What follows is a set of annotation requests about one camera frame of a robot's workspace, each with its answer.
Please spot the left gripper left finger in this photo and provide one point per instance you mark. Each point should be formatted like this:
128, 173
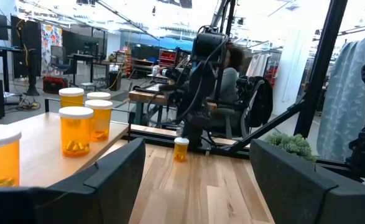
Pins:
107, 199

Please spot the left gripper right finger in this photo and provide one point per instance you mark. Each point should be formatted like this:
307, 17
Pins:
294, 199

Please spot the orange pill bottle white cap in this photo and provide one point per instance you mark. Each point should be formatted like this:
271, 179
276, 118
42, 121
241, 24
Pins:
75, 137
0, 161
71, 100
103, 121
99, 95
181, 152

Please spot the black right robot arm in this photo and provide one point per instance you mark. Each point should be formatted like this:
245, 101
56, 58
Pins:
210, 46

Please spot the wooden shelf board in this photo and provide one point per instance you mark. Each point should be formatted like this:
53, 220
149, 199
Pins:
42, 149

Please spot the green artificial plant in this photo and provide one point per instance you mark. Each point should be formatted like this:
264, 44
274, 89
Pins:
291, 144

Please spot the black backpack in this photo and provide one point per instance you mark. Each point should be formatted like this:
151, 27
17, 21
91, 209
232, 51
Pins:
260, 102

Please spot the wooden workbench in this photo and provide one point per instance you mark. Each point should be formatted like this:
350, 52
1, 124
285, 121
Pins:
145, 98

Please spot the grey-blue patterned curtain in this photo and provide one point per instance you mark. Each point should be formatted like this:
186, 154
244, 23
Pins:
344, 102

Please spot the grey office chair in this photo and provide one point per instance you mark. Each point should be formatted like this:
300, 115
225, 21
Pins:
225, 113

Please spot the red toolbox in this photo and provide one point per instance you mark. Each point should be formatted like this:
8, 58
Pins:
54, 85

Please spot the seated person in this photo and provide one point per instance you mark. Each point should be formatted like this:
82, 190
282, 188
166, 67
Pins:
230, 84

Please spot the black desk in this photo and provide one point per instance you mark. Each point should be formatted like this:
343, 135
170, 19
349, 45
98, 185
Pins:
82, 56

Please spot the blue office chair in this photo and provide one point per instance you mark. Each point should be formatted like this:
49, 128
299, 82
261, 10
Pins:
58, 54

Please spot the red parts bin rack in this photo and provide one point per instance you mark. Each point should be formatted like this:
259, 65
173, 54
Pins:
168, 57

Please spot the colourful floral cloth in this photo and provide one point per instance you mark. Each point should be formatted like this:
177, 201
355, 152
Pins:
53, 37

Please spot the tall black panel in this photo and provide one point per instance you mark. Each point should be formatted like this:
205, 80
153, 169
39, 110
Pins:
33, 37

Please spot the black metal frame brace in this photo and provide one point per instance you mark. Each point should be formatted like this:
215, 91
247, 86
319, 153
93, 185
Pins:
267, 127

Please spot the black metal frame post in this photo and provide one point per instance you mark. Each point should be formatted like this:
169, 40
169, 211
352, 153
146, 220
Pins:
231, 12
321, 68

